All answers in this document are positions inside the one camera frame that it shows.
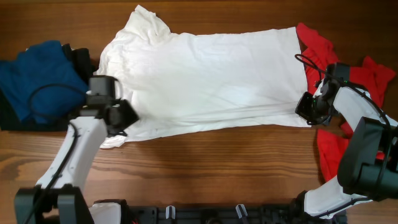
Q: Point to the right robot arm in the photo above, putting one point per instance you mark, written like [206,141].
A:
[367,172]

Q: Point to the white t-shirt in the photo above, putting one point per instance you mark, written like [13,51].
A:
[185,83]

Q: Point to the red t-shirt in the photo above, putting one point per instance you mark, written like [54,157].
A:
[374,77]

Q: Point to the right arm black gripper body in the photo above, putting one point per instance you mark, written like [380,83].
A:
[312,109]

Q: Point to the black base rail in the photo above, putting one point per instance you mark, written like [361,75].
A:
[202,214]

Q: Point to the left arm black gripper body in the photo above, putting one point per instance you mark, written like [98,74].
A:
[125,115]

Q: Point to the blue folded shirt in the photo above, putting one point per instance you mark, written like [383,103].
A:
[41,80]

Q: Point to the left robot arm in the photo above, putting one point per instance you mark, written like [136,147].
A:
[57,196]

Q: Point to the black folded garment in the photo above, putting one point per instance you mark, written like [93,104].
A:
[81,61]

